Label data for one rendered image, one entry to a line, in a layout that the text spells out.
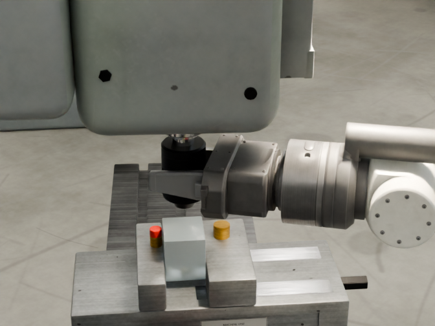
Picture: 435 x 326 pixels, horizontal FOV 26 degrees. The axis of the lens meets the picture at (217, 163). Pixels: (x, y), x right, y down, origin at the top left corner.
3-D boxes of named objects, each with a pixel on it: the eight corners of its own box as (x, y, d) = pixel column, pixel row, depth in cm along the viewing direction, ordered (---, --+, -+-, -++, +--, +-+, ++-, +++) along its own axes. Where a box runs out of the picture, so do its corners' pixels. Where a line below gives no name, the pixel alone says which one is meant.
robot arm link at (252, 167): (224, 110, 103) (334, 119, 100) (224, 188, 107) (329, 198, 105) (199, 161, 92) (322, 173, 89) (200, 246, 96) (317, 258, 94)
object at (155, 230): (162, 241, 124) (161, 225, 123) (162, 248, 122) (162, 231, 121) (149, 242, 124) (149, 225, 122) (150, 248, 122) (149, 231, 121)
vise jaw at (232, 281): (242, 242, 131) (243, 217, 129) (256, 305, 118) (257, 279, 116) (199, 244, 131) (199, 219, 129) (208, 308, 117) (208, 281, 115)
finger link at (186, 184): (149, 165, 98) (208, 170, 96) (151, 192, 99) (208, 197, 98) (145, 172, 96) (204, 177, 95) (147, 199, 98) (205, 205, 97)
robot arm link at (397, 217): (327, 204, 103) (433, 214, 101) (316, 250, 93) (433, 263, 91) (333, 106, 98) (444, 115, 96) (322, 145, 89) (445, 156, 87)
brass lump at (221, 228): (228, 231, 126) (229, 219, 125) (230, 239, 124) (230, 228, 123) (212, 231, 126) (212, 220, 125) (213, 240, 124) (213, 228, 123)
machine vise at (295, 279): (324, 280, 135) (328, 213, 130) (346, 345, 122) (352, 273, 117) (78, 293, 132) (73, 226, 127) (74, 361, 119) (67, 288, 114)
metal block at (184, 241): (202, 254, 126) (201, 215, 123) (205, 279, 121) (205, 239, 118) (163, 256, 126) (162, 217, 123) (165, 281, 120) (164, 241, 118)
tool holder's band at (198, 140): (204, 161, 96) (203, 152, 96) (158, 160, 97) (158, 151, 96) (207, 141, 101) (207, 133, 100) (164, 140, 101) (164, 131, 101)
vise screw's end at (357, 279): (364, 284, 128) (365, 272, 127) (367, 291, 127) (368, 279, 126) (334, 286, 128) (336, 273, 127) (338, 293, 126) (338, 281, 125)
